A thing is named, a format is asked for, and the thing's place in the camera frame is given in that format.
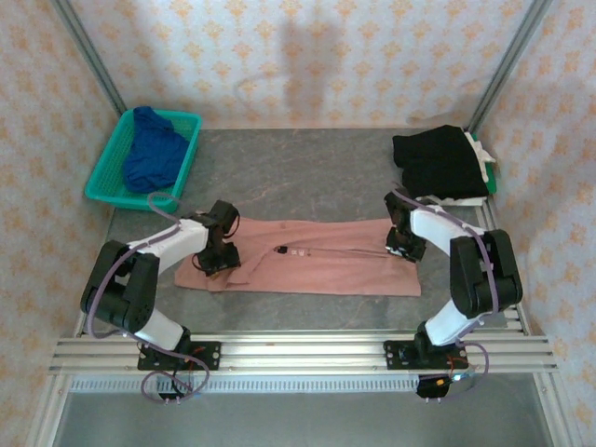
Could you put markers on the pink printed t-shirt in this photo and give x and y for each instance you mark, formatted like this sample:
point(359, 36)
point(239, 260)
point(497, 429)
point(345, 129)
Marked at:
point(326, 274)

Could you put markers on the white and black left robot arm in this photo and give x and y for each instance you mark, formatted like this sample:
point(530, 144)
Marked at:
point(177, 237)

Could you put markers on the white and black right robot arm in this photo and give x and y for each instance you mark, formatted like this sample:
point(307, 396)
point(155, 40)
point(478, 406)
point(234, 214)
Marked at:
point(437, 228)

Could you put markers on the black folded t-shirt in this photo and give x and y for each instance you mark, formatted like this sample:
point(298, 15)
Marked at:
point(437, 163)

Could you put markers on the green folded t-shirt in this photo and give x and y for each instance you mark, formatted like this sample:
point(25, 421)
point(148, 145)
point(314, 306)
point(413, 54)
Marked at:
point(493, 184)

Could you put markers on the white folded t-shirt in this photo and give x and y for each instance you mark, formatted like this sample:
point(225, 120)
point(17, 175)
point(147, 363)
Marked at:
point(484, 156)

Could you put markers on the blue t-shirt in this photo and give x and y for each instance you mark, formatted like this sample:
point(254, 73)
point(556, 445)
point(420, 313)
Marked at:
point(153, 158)

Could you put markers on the green plastic basket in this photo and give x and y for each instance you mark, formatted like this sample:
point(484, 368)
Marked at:
point(104, 186)

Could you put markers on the black connector board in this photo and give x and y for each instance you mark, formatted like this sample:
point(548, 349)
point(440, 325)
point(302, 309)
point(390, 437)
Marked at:
point(430, 388)

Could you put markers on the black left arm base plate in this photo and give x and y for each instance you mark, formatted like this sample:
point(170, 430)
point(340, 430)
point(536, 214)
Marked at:
point(212, 356)

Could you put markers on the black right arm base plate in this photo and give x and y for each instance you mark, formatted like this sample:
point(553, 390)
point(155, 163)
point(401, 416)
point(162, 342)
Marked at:
point(396, 356)

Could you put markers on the long aluminium mounting rail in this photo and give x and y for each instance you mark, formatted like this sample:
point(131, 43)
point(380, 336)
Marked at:
point(302, 354)

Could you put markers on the aluminium frame post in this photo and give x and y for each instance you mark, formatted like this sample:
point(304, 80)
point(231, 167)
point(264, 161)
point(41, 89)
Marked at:
point(88, 51)
point(510, 51)

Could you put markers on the aluminium frame leg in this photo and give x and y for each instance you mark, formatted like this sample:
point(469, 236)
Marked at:
point(51, 410)
point(556, 410)

